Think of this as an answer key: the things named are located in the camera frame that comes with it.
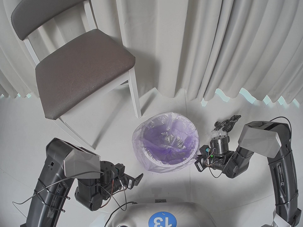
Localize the grey white chair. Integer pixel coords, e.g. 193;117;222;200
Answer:
11;0;142;151

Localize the white trash bin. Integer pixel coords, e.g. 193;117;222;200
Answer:
138;113;200;172

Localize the black plastic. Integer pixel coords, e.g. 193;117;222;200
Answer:
214;114;242;134

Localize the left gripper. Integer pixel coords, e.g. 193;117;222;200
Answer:
113;173;144;191

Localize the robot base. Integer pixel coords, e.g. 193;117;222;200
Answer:
108;198;214;227

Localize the black cable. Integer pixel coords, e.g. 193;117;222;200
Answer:
12;170;105;205
269;116;291;130
105;201;138;227

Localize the white curtain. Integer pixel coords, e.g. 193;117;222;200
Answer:
0;0;303;108

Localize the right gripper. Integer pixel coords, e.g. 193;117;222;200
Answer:
194;155;217;172

